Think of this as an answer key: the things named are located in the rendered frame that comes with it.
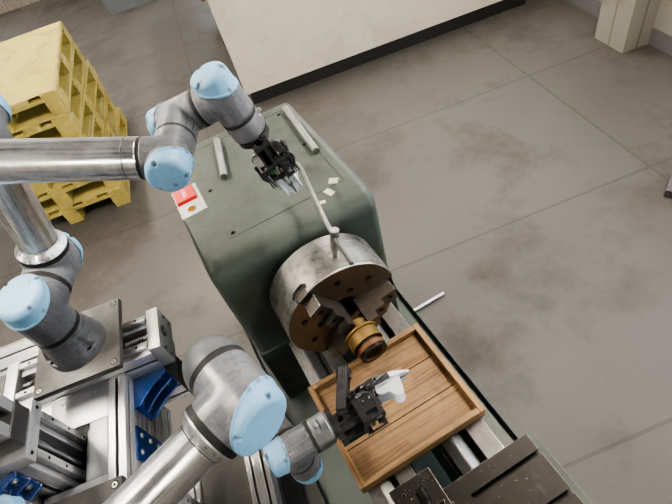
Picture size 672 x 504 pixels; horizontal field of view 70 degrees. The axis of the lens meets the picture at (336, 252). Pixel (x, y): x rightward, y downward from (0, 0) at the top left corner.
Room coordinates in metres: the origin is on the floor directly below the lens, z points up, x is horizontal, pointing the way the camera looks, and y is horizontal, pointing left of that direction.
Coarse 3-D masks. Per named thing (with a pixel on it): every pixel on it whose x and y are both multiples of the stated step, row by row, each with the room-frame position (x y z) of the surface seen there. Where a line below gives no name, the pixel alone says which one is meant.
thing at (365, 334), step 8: (360, 320) 0.65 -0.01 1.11; (352, 328) 0.63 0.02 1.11; (360, 328) 0.62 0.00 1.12; (368, 328) 0.62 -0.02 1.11; (376, 328) 0.62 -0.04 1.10; (352, 336) 0.61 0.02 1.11; (360, 336) 0.60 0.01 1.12; (368, 336) 0.59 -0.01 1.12; (376, 336) 0.60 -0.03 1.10; (352, 344) 0.60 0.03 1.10; (360, 344) 0.59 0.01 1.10; (368, 344) 0.58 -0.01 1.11; (376, 344) 0.57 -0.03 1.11; (384, 344) 0.58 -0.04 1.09; (360, 352) 0.57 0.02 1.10; (368, 352) 0.56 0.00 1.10; (376, 352) 0.59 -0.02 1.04; (368, 360) 0.57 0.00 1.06
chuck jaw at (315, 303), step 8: (304, 288) 0.71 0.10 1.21; (296, 296) 0.71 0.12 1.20; (304, 296) 0.69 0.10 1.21; (312, 296) 0.69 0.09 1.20; (320, 296) 0.70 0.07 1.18; (304, 304) 0.69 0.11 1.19; (312, 304) 0.67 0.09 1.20; (320, 304) 0.66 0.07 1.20; (328, 304) 0.68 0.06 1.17; (336, 304) 0.69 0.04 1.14; (312, 312) 0.66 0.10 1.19; (320, 312) 0.66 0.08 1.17; (328, 312) 0.66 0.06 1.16; (336, 312) 0.66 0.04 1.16; (344, 312) 0.67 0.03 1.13; (328, 320) 0.65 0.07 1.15; (336, 320) 0.65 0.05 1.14; (344, 320) 0.64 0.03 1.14; (352, 320) 0.65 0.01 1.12; (336, 328) 0.64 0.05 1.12; (344, 328) 0.63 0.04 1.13
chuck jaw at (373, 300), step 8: (384, 280) 0.75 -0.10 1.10; (392, 280) 0.75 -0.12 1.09; (376, 288) 0.73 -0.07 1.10; (384, 288) 0.72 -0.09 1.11; (392, 288) 0.71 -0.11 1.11; (360, 296) 0.72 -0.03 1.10; (368, 296) 0.71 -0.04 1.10; (376, 296) 0.71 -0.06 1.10; (384, 296) 0.70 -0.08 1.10; (392, 296) 0.70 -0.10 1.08; (360, 304) 0.70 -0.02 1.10; (368, 304) 0.69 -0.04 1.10; (376, 304) 0.68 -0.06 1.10; (384, 304) 0.68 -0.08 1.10; (360, 312) 0.69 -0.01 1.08; (368, 312) 0.67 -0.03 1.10; (376, 312) 0.66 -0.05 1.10; (384, 312) 0.67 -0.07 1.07; (368, 320) 0.65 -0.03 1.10; (376, 320) 0.65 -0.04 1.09
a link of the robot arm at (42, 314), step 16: (32, 272) 0.87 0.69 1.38; (48, 272) 0.87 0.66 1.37; (16, 288) 0.82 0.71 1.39; (32, 288) 0.81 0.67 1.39; (48, 288) 0.81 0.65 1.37; (64, 288) 0.85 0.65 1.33; (0, 304) 0.79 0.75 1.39; (16, 304) 0.78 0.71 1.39; (32, 304) 0.77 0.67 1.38; (48, 304) 0.78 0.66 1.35; (64, 304) 0.81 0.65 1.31; (16, 320) 0.75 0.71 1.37; (32, 320) 0.75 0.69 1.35; (48, 320) 0.76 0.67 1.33; (64, 320) 0.78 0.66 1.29; (32, 336) 0.75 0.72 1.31; (48, 336) 0.75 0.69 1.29
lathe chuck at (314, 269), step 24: (312, 264) 0.76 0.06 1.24; (336, 264) 0.74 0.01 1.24; (360, 264) 0.73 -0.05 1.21; (384, 264) 0.76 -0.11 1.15; (288, 288) 0.74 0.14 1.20; (312, 288) 0.70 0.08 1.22; (336, 288) 0.71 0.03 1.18; (360, 288) 0.73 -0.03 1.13; (288, 312) 0.69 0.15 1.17; (288, 336) 0.68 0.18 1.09; (312, 336) 0.69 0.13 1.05
